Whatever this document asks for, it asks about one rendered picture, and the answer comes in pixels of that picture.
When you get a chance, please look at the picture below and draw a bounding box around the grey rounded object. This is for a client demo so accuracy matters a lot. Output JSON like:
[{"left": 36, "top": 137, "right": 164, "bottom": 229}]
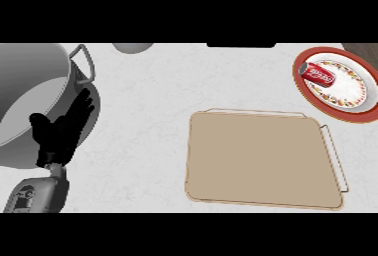
[{"left": 111, "top": 43, "right": 155, "bottom": 55}]

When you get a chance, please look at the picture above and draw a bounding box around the red-rimmed patterned white plate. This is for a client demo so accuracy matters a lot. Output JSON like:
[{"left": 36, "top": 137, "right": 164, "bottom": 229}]
[{"left": 291, "top": 46, "right": 378, "bottom": 125}]

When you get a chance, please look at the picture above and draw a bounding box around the large grey metal pot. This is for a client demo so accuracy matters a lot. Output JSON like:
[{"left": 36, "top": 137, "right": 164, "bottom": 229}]
[{"left": 0, "top": 43, "right": 102, "bottom": 170}]

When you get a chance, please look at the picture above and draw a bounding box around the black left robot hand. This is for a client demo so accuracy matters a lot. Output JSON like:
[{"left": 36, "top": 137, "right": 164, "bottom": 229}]
[{"left": 28, "top": 87, "right": 96, "bottom": 168}]

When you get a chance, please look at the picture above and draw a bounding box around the beige tray with wire handles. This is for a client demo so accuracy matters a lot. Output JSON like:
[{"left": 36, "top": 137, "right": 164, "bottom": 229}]
[{"left": 183, "top": 107, "right": 350, "bottom": 212}]

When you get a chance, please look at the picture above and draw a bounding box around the red soda can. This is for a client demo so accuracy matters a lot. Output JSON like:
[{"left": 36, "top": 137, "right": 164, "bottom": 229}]
[{"left": 297, "top": 61, "right": 338, "bottom": 88}]

